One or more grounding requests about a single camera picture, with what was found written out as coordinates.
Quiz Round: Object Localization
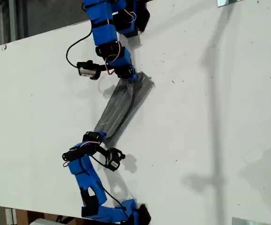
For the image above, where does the grey striped square towel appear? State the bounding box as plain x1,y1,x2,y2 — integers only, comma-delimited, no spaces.
93,71,155,146

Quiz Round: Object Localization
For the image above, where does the white object under table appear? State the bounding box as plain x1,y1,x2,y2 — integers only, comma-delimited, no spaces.
31,217,58,225

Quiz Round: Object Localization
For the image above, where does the grey table leg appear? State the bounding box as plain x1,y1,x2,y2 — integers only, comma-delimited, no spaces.
5,207,17,225

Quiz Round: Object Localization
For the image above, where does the grey vertical metal bar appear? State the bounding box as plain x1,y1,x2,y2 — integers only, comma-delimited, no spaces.
7,0,17,43

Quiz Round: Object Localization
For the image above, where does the black camera stalk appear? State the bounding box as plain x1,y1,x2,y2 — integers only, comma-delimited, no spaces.
95,144,110,155
97,63,116,74

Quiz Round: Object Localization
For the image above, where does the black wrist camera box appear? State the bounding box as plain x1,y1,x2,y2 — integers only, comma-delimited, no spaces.
103,147,126,172
76,60,102,81

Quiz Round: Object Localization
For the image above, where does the thin white wire loop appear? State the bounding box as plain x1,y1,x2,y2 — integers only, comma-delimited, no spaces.
97,77,110,95

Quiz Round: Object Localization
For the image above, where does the black camera cable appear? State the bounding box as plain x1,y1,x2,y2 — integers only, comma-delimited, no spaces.
65,30,94,69
90,154,130,218

